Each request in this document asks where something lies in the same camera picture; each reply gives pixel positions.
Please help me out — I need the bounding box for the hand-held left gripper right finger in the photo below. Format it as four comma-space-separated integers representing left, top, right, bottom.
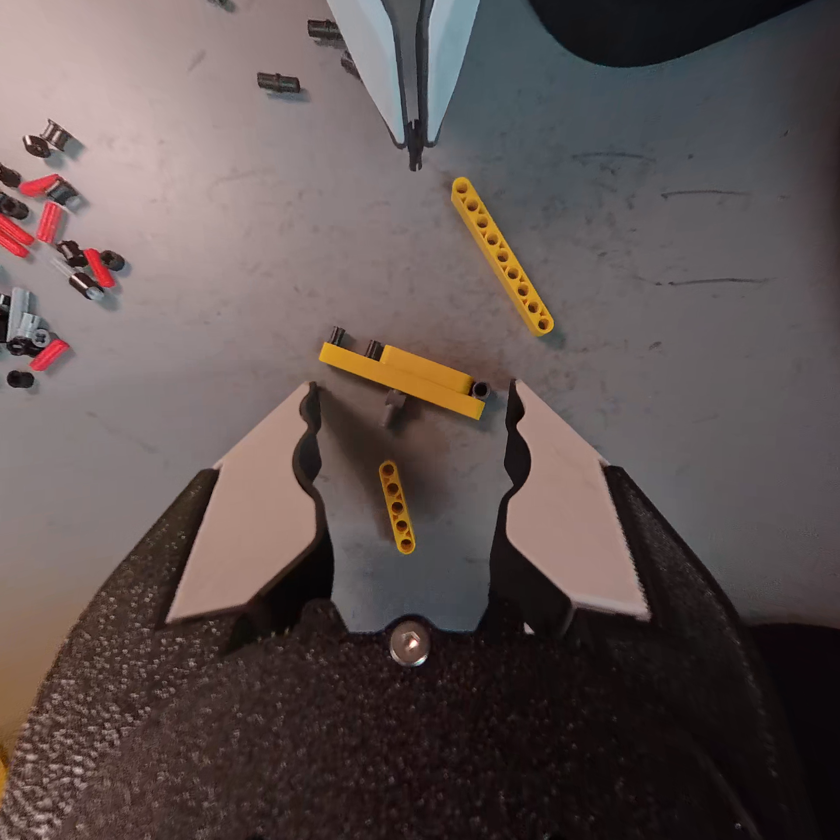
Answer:
481, 378, 652, 641

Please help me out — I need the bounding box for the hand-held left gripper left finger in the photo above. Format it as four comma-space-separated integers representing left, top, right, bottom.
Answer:
165, 382, 347, 651

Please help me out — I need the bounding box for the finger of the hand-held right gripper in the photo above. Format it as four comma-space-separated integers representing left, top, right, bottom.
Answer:
424, 0, 482, 147
326, 0, 410, 150

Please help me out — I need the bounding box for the long yellow lego beam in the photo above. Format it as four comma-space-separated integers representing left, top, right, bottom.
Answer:
451, 177, 555, 337
319, 341, 488, 421

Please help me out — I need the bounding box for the short yellow lego beam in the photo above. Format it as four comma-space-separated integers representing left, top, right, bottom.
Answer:
378, 459, 416, 555
378, 344, 475, 396

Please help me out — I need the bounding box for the pile of small lego pieces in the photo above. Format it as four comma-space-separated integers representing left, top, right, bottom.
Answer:
0, 118, 126, 389

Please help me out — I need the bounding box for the black quilted cushion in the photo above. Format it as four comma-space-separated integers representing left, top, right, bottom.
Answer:
528, 0, 815, 68

